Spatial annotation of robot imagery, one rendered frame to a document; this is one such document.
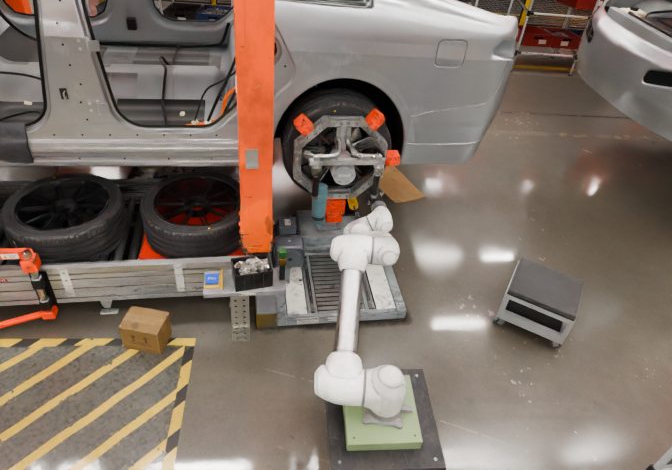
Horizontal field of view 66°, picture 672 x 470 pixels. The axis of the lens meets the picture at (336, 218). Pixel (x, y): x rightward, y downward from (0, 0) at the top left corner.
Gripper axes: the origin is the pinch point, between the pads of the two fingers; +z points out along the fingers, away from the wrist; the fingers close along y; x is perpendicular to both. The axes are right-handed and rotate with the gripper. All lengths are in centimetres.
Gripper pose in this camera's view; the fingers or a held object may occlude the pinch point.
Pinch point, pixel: (371, 186)
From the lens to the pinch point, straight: 324.2
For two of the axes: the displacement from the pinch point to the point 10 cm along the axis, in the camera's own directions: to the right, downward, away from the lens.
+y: 7.6, -5.7, -3.2
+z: -1.5, -6.3, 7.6
